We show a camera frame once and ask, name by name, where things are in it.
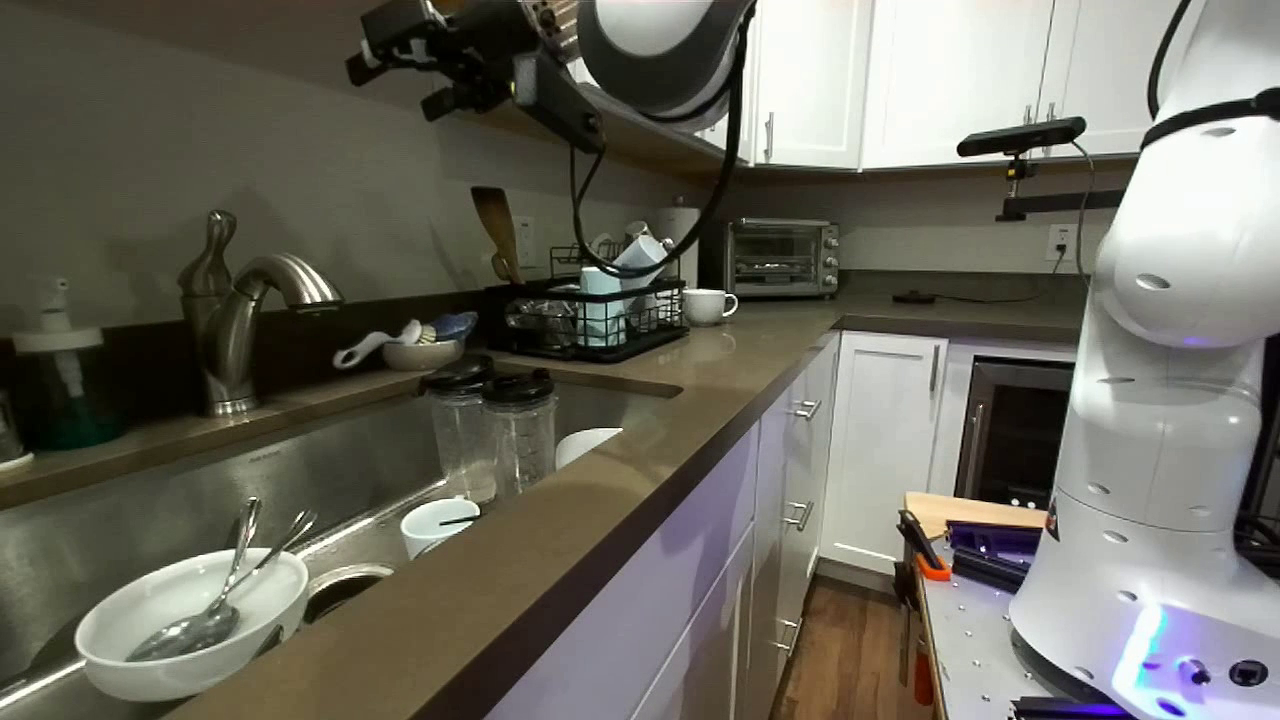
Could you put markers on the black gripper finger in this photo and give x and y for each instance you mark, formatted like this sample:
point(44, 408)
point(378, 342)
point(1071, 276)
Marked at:
point(454, 97)
point(393, 33)

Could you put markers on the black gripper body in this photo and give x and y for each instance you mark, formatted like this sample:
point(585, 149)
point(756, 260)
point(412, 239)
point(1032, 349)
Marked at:
point(497, 46)

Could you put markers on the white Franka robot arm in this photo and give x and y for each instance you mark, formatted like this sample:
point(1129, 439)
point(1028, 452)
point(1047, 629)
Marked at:
point(1172, 400)

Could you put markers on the wooden spatula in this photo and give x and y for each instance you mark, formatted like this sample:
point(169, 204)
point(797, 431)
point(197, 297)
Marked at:
point(497, 227)

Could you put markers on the blue sponge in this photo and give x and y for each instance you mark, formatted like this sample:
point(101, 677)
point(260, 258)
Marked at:
point(458, 325)

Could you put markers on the light blue cup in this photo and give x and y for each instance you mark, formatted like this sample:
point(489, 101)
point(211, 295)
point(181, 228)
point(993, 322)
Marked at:
point(601, 305)

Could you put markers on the small white dish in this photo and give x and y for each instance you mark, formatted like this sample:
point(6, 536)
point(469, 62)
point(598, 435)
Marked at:
point(422, 352)

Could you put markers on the white dish scrubber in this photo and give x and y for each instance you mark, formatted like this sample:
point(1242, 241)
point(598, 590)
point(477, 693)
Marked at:
point(360, 349)

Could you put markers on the chrome kitchen faucet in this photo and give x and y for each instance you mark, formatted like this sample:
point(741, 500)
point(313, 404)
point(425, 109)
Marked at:
point(245, 335)

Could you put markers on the white mug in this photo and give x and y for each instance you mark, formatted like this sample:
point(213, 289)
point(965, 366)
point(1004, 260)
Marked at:
point(707, 305)

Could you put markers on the clear blender cup black lid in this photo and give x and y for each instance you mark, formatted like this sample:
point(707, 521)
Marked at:
point(523, 424)
point(461, 435)

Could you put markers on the silver toaster oven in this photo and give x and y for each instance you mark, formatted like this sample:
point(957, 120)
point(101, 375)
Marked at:
point(786, 258)

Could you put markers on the small white cup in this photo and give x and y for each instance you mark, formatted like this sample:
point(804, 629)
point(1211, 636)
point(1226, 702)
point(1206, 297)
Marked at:
point(436, 524)

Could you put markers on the stainless steel sink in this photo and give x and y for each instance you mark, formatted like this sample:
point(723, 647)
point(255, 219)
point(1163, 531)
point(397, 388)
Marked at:
point(200, 492)

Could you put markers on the metal spoon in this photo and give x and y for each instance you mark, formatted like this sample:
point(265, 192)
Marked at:
point(245, 542)
point(200, 625)

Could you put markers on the soap dispenser white pump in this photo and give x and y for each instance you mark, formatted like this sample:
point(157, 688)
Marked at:
point(61, 400)

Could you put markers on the white base cabinet run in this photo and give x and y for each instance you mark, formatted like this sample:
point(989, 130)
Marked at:
point(707, 572)

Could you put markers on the white corner cabinet door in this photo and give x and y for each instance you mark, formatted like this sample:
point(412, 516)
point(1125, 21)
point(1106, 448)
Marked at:
point(883, 446)

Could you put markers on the white bowl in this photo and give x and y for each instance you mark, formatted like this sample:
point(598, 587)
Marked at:
point(174, 653)

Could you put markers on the black undercounter cooler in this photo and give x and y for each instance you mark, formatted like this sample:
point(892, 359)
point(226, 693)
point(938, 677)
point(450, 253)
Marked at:
point(1011, 431)

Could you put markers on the light wooden block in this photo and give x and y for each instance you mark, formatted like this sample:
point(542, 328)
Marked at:
point(975, 510)

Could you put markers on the perforated metal mounting table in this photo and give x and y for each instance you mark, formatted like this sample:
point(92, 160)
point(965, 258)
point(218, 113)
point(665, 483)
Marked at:
point(983, 653)

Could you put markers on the white wall cabinet door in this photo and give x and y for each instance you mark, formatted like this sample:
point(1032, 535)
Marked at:
point(953, 81)
point(804, 81)
point(1106, 62)

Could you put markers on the black camera on stand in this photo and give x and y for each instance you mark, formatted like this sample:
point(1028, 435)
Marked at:
point(1023, 133)

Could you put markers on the white wall outlet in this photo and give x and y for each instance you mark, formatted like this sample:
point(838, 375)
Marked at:
point(1060, 241)

